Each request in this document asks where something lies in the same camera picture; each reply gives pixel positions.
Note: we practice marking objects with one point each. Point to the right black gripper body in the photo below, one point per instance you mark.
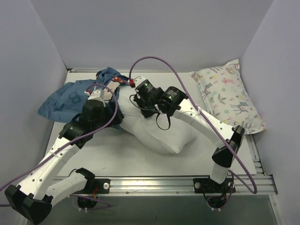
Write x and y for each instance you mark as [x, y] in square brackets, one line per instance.
[137, 87]

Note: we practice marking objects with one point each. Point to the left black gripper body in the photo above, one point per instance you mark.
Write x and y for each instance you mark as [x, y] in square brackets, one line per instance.
[115, 115]

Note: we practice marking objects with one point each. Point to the blue letter-print pillowcase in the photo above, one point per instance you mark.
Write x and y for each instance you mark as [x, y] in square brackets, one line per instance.
[66, 102]

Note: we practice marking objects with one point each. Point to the white pillow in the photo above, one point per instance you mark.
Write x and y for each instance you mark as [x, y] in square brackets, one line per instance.
[152, 132]

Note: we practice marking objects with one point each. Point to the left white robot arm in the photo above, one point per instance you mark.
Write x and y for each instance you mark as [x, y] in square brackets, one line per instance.
[35, 195]

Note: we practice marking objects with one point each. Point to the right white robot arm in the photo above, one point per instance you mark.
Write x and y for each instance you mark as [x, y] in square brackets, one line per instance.
[175, 103]

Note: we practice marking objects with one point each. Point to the floral deer-print pillow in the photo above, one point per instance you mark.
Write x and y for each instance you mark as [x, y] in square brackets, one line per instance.
[226, 98]

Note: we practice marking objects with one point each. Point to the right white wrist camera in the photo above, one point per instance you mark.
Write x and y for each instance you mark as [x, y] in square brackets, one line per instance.
[135, 82]

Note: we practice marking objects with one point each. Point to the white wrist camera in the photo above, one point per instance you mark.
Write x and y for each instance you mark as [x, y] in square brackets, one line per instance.
[135, 82]
[96, 95]

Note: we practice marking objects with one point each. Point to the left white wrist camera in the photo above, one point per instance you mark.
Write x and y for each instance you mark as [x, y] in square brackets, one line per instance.
[96, 95]

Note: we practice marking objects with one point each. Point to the rear aluminium rail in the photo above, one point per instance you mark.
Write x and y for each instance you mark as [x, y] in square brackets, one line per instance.
[83, 70]

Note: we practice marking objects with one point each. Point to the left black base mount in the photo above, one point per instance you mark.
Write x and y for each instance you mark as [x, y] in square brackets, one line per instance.
[101, 186]

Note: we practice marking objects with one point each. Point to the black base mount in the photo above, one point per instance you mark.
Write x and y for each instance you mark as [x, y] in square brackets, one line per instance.
[101, 186]
[207, 186]

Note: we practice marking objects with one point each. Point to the front aluminium rail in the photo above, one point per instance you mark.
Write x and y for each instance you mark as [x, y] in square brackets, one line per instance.
[172, 185]

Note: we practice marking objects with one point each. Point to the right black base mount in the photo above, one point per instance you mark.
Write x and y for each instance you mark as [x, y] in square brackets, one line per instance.
[207, 186]

